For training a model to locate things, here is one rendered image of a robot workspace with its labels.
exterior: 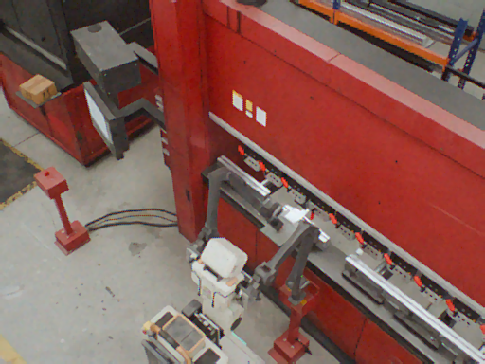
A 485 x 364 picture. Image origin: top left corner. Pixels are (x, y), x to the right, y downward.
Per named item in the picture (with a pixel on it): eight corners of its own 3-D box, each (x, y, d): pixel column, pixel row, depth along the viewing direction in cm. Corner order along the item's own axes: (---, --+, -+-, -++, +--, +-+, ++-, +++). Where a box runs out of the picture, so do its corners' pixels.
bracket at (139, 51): (106, 63, 385) (104, 54, 380) (135, 49, 397) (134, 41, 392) (141, 89, 365) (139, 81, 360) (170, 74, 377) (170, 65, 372)
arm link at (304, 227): (301, 212, 319) (314, 220, 312) (311, 223, 329) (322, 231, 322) (251, 273, 314) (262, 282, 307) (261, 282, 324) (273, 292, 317)
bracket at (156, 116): (117, 118, 421) (116, 111, 416) (144, 103, 432) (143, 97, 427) (150, 144, 401) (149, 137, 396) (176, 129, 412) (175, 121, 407)
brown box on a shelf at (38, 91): (14, 93, 467) (9, 81, 457) (41, 80, 480) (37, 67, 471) (35, 109, 453) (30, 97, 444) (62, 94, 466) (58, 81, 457)
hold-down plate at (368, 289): (341, 275, 357) (342, 272, 355) (347, 270, 359) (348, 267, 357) (379, 305, 342) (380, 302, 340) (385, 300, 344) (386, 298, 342)
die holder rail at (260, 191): (217, 168, 422) (216, 158, 415) (223, 164, 425) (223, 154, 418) (263, 204, 397) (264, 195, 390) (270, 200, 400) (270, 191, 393)
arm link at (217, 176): (206, 167, 323) (213, 172, 315) (227, 166, 330) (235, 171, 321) (200, 238, 337) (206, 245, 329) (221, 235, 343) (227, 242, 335)
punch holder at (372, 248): (358, 247, 335) (362, 229, 323) (367, 239, 339) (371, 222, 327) (378, 263, 327) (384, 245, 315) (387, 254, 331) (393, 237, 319)
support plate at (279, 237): (260, 230, 367) (260, 229, 366) (287, 209, 379) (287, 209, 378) (279, 246, 358) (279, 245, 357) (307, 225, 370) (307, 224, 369)
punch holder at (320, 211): (308, 209, 355) (311, 191, 343) (317, 203, 359) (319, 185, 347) (326, 223, 347) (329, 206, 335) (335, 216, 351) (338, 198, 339)
